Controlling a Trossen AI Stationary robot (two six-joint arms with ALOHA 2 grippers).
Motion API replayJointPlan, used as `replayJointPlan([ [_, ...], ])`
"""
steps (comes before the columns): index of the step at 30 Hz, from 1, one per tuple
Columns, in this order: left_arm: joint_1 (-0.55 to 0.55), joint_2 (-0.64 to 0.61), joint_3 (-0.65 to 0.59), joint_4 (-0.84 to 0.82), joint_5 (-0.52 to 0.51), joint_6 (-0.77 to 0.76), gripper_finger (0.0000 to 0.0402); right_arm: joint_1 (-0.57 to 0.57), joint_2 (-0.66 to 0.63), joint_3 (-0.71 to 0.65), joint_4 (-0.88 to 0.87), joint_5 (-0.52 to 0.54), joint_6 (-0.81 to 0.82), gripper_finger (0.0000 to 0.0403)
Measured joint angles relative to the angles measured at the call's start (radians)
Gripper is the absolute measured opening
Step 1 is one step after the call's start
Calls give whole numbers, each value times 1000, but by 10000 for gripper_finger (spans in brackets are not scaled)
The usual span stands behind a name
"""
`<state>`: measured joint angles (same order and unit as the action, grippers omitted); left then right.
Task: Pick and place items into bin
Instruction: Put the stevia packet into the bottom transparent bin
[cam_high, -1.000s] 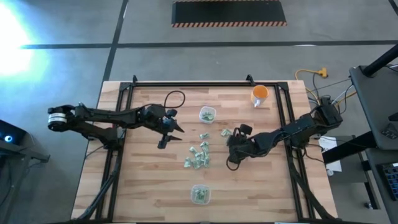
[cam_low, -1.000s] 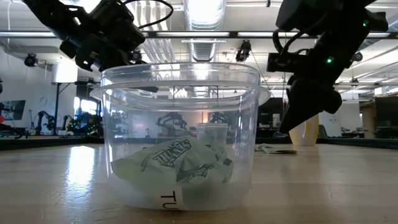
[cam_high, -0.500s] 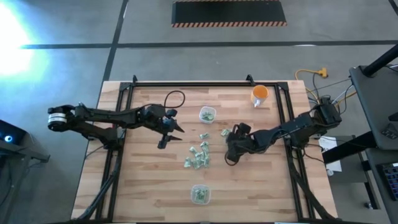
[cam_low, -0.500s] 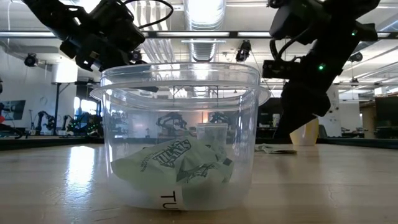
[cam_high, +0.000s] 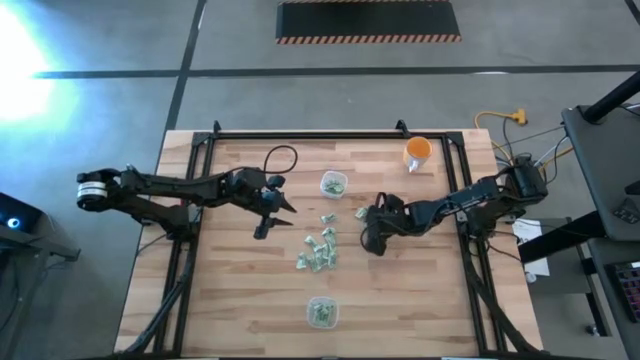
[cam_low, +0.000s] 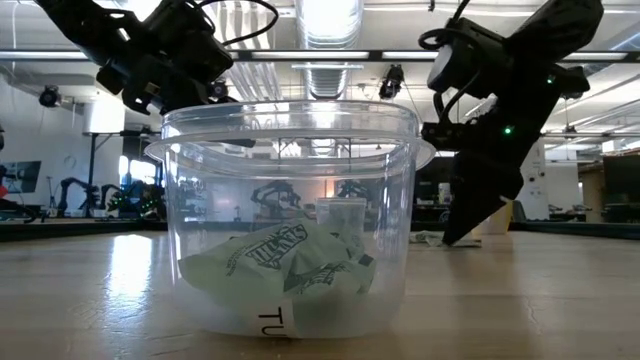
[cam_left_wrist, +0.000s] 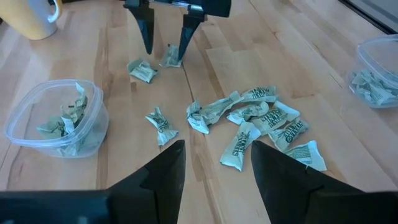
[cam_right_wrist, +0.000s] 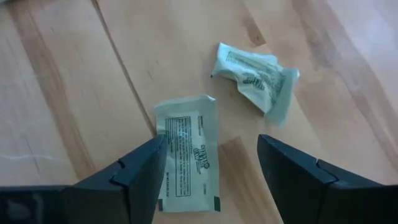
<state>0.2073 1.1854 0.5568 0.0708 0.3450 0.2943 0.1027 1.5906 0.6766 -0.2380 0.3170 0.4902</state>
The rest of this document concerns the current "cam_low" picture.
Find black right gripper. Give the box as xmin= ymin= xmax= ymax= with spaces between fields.
xmin=421 ymin=44 xmax=592 ymax=247

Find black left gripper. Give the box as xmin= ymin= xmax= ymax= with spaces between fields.
xmin=94 ymin=48 xmax=257 ymax=149

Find white pillar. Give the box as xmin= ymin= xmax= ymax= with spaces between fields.
xmin=518 ymin=139 xmax=550 ymax=222

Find small clear plastic container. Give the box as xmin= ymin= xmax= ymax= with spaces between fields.
xmin=314 ymin=196 xmax=369 ymax=236

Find black stand pole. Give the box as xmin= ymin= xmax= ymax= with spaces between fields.
xmin=82 ymin=130 xmax=124 ymax=217

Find clear plastic tub with label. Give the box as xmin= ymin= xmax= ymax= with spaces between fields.
xmin=144 ymin=99 xmax=437 ymax=340

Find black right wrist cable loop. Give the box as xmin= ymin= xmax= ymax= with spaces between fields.
xmin=418 ymin=27 xmax=464 ymax=124

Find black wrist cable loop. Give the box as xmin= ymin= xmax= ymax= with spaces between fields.
xmin=418 ymin=27 xmax=464 ymax=124
xmin=197 ymin=0 xmax=280 ymax=49

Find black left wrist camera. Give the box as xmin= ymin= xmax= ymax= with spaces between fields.
xmin=169 ymin=14 xmax=235 ymax=77

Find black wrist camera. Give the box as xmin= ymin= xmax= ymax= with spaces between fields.
xmin=169 ymin=14 xmax=235 ymax=77
xmin=427 ymin=17 xmax=509 ymax=99

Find silver ceiling ventilation duct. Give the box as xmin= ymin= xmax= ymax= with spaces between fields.
xmin=297 ymin=0 xmax=365 ymax=102

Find ceiling light rail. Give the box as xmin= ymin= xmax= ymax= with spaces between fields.
xmin=0 ymin=48 xmax=640 ymax=64

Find black left wrist cable loop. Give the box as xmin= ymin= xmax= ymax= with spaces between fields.
xmin=197 ymin=0 xmax=280 ymax=49

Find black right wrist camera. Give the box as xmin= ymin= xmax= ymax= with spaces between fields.
xmin=427 ymin=17 xmax=509 ymax=99

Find white wall box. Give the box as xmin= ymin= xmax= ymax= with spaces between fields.
xmin=82 ymin=102 xmax=126 ymax=135

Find dark wall monitor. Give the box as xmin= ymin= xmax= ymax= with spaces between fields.
xmin=0 ymin=160 xmax=43 ymax=195

